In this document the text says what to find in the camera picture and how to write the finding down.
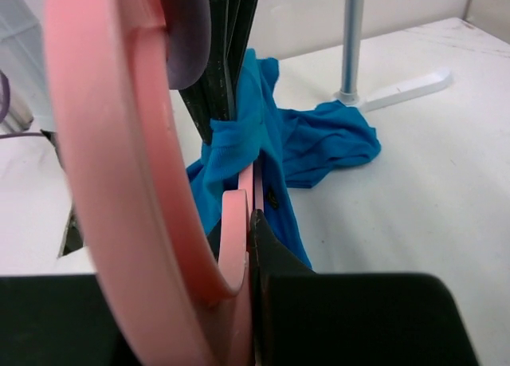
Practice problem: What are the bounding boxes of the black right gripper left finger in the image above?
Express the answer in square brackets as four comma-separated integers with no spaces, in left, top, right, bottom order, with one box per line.
[1,274,139,365]

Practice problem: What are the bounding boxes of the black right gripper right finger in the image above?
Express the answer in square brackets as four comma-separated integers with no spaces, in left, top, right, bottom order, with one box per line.
[249,210,478,365]

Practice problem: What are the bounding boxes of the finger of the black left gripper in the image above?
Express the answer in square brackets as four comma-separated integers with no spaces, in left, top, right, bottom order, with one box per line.
[160,0,229,143]
[227,0,258,120]

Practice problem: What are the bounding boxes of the blue t shirt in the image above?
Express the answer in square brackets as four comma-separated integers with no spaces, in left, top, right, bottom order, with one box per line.
[186,49,381,266]

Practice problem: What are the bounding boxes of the pink hanger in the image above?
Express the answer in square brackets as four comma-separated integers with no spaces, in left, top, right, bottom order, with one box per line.
[44,0,255,365]

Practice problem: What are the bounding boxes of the metal clothes rack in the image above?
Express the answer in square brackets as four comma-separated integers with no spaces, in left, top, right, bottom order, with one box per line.
[330,0,454,114]

